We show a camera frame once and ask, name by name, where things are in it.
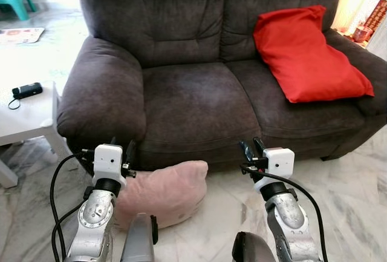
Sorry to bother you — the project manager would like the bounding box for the pale pink pillow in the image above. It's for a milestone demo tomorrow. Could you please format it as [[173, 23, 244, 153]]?
[[114, 160, 209, 229]]

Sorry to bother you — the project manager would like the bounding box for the dark brown fabric sofa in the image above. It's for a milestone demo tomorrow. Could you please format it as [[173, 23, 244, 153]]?
[[56, 0, 387, 172]]

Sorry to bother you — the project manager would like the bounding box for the red pillow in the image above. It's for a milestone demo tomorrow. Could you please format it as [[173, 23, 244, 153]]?
[[253, 5, 375, 104]]

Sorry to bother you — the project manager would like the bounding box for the grey right robot leg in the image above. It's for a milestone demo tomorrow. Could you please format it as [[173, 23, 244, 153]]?
[[232, 232, 276, 262]]

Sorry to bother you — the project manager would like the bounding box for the white side table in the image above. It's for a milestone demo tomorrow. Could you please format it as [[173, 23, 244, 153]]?
[[0, 80, 74, 189]]

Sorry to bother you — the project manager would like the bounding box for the black handheld device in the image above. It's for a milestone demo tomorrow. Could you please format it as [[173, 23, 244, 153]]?
[[12, 82, 44, 100]]

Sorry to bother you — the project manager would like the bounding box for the printed magazine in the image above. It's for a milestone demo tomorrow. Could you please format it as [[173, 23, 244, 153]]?
[[0, 27, 46, 46]]

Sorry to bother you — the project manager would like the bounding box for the red jar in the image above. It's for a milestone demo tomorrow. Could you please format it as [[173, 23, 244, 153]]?
[[353, 25, 374, 44]]

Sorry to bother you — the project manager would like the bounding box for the red patterned box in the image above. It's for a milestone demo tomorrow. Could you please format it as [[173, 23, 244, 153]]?
[[363, 0, 387, 33]]

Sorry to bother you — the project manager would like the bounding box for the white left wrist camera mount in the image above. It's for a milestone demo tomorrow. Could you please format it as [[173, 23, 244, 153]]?
[[93, 144, 126, 182]]

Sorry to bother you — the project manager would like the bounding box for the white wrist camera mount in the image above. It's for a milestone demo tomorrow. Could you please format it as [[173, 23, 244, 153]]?
[[264, 147, 296, 179], [93, 144, 126, 182]]

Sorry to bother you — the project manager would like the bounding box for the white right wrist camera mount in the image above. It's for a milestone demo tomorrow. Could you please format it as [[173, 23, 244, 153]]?
[[264, 147, 296, 179]]

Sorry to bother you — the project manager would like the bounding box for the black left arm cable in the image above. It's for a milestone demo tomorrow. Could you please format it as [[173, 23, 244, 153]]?
[[50, 149, 96, 262]]

